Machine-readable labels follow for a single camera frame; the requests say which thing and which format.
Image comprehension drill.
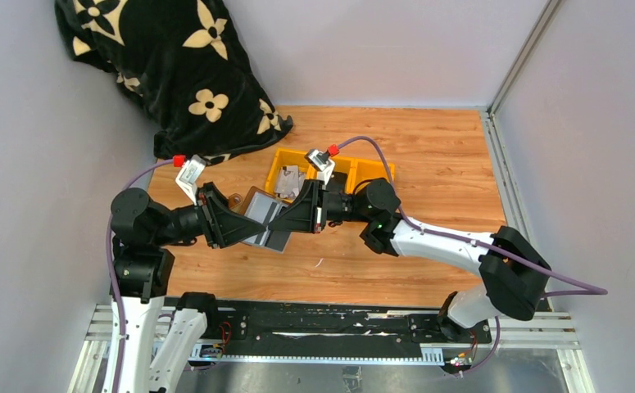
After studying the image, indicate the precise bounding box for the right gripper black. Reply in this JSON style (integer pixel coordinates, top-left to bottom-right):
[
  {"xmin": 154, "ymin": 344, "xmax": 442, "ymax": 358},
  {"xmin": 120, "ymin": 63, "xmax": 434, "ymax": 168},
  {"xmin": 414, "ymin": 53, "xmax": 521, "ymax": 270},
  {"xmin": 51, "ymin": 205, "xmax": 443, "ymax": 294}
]
[{"xmin": 269, "ymin": 178, "xmax": 374, "ymax": 234}]

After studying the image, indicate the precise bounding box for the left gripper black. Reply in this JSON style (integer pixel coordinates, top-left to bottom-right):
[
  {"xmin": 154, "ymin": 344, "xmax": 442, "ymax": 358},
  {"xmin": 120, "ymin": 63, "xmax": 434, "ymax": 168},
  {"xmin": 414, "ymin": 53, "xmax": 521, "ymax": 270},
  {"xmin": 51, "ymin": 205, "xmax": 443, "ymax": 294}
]
[{"xmin": 153, "ymin": 181, "xmax": 267, "ymax": 246}]

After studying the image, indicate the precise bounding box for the brown leather card holder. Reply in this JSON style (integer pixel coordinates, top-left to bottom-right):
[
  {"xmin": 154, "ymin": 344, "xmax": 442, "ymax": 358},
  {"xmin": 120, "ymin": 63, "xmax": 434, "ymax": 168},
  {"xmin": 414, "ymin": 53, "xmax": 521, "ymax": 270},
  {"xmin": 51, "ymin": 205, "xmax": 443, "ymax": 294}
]
[{"xmin": 228, "ymin": 187, "xmax": 288, "ymax": 249}]

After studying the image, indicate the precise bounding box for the dark grey credit card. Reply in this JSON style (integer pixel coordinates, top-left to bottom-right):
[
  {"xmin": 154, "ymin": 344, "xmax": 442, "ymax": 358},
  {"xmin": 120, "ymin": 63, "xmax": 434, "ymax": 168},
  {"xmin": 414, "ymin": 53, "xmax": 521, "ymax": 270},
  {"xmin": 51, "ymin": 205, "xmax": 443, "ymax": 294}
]
[{"xmin": 263, "ymin": 230, "xmax": 291, "ymax": 253}]

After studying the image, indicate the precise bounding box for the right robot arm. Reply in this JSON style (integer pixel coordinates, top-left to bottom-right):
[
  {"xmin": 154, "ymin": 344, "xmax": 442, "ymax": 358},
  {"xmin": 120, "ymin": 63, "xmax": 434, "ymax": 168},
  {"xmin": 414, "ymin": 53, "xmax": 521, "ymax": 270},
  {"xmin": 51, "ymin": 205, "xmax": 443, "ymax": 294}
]
[{"xmin": 268, "ymin": 178, "xmax": 551, "ymax": 342}]

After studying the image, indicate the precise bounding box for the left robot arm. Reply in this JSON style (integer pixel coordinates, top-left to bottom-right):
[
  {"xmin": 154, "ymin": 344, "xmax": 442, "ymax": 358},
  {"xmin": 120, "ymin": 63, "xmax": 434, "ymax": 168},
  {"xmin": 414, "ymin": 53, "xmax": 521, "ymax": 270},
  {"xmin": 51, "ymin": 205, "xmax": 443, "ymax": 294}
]
[{"xmin": 102, "ymin": 183, "xmax": 266, "ymax": 392}]

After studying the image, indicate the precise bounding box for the silver cards pile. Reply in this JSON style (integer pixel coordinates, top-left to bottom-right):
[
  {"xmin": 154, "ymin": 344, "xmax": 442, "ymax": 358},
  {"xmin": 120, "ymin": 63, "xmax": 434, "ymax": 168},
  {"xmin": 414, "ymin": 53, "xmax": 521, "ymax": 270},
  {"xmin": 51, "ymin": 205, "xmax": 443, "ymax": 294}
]
[{"xmin": 274, "ymin": 165, "xmax": 306, "ymax": 200}]

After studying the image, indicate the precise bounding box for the yellow bin left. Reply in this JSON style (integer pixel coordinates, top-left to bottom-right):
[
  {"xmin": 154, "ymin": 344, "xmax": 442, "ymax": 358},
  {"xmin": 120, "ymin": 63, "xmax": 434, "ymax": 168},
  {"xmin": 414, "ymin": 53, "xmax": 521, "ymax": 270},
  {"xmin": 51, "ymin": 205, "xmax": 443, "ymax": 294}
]
[{"xmin": 264, "ymin": 148, "xmax": 311, "ymax": 202}]

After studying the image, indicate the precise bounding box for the yellow bin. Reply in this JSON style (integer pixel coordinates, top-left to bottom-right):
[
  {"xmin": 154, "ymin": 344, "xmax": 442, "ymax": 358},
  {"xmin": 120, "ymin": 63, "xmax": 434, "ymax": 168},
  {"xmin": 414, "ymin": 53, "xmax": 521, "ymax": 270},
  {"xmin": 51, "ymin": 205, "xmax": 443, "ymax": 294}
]
[
  {"xmin": 347, "ymin": 159, "xmax": 389, "ymax": 193},
  {"xmin": 305, "ymin": 149, "xmax": 355, "ymax": 193},
  {"xmin": 264, "ymin": 148, "xmax": 311, "ymax": 202}
]

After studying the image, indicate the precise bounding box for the yellow bin middle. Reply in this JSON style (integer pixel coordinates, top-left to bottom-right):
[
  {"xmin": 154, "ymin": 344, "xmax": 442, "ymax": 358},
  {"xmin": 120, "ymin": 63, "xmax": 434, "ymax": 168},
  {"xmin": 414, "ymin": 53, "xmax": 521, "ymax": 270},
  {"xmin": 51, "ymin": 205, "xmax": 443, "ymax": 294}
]
[{"xmin": 305, "ymin": 149, "xmax": 355, "ymax": 193}]

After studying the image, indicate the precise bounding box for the yellow bin right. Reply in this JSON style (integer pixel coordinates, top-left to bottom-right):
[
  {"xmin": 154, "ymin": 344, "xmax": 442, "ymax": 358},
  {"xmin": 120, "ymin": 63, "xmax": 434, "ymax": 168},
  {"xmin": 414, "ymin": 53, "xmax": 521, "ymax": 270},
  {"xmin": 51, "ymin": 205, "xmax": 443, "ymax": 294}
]
[{"xmin": 347, "ymin": 159, "xmax": 389, "ymax": 193}]

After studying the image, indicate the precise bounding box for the black floral blanket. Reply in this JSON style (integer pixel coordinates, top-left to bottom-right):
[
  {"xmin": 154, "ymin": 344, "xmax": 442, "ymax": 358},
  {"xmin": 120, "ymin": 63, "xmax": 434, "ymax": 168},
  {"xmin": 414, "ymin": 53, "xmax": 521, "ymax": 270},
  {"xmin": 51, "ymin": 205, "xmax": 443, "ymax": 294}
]
[{"xmin": 54, "ymin": 0, "xmax": 293, "ymax": 165}]

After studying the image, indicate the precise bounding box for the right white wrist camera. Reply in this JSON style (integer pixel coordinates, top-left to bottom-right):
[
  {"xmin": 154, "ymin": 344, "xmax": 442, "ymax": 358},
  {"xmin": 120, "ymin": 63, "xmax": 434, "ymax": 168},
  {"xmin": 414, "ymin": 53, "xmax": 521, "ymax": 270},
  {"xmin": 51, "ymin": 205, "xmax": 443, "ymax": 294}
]
[{"xmin": 305, "ymin": 149, "xmax": 335, "ymax": 188}]

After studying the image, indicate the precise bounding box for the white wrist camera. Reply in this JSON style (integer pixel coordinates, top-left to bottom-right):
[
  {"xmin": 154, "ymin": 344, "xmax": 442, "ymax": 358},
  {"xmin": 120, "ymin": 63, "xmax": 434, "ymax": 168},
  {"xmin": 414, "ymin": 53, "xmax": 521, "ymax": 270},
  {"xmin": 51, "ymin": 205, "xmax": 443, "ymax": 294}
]
[
  {"xmin": 172, "ymin": 155, "xmax": 207, "ymax": 205},
  {"xmin": 305, "ymin": 149, "xmax": 335, "ymax": 188}
]

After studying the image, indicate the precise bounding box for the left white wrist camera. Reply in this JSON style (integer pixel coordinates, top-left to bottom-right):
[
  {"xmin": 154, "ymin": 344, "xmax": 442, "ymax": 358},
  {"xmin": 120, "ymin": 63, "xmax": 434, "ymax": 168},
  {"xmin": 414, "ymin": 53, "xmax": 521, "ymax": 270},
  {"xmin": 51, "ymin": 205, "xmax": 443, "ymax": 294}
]
[{"xmin": 172, "ymin": 155, "xmax": 207, "ymax": 205}]

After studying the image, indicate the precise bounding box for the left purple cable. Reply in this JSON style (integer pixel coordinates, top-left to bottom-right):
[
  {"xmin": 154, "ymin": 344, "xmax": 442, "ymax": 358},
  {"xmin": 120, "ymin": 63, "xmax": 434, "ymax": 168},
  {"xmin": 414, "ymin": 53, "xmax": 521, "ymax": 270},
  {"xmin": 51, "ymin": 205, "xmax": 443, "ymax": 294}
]
[{"xmin": 105, "ymin": 155, "xmax": 188, "ymax": 393}]

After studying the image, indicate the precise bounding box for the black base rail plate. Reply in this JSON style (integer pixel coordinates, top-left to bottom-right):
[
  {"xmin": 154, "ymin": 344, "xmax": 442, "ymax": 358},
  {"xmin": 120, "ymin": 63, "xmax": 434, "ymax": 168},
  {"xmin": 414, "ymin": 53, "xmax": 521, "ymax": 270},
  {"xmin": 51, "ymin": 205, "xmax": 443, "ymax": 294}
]
[{"xmin": 204, "ymin": 300, "xmax": 492, "ymax": 360}]

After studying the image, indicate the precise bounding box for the aluminium frame post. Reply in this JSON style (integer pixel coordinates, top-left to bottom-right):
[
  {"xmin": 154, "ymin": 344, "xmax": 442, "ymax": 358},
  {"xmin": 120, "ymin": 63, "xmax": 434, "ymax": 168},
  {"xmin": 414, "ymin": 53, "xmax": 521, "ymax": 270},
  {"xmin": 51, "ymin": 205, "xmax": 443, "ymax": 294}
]
[{"xmin": 487, "ymin": 0, "xmax": 564, "ymax": 117}]

